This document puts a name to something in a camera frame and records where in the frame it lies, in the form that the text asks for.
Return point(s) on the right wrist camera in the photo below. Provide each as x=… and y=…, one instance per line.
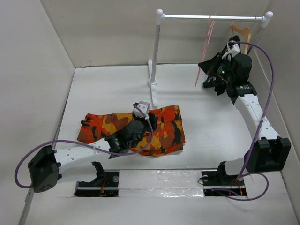
x=231, y=50

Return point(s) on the black white patterned garment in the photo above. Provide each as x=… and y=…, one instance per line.
x=233, y=73

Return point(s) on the orange camouflage trousers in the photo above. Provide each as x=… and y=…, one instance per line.
x=168, y=137

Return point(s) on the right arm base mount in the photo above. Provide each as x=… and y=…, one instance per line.
x=216, y=182

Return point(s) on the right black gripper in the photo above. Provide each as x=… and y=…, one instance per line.
x=209, y=66

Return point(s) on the pink wire hanger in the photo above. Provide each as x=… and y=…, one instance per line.
x=210, y=27

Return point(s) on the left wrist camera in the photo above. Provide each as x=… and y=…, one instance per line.
x=141, y=109

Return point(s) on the wooden hanger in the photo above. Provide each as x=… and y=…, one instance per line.
x=244, y=32

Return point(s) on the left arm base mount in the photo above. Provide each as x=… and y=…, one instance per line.
x=105, y=184

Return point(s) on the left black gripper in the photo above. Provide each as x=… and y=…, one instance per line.
x=152, y=119

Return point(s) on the white clothes rack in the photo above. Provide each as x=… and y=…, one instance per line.
x=160, y=16

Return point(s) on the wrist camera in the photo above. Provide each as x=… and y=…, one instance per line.
x=141, y=109
x=231, y=50

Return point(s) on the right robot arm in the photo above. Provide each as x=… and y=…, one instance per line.
x=268, y=151

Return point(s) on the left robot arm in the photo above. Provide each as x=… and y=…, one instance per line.
x=48, y=165

